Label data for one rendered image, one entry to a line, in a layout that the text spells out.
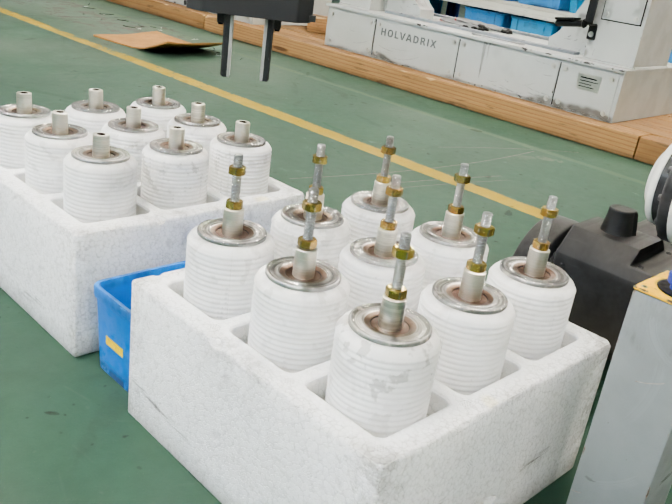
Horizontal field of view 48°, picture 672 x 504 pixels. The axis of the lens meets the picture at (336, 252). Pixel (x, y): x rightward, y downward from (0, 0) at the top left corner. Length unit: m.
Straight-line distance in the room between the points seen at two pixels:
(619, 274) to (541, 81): 1.88
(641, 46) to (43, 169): 2.20
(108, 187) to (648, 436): 0.70
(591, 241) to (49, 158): 0.78
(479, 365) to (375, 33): 2.77
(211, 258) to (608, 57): 2.28
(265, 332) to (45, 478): 0.29
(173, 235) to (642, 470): 0.66
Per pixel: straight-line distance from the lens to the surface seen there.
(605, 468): 0.80
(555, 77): 2.93
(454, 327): 0.73
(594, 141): 2.79
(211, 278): 0.81
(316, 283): 0.73
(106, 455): 0.91
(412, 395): 0.67
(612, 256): 1.16
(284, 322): 0.73
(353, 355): 0.65
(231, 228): 0.82
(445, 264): 0.88
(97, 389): 1.02
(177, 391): 0.85
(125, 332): 0.97
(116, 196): 1.04
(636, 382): 0.75
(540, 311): 0.83
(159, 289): 0.86
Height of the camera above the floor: 0.57
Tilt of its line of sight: 23 degrees down
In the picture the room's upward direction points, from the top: 8 degrees clockwise
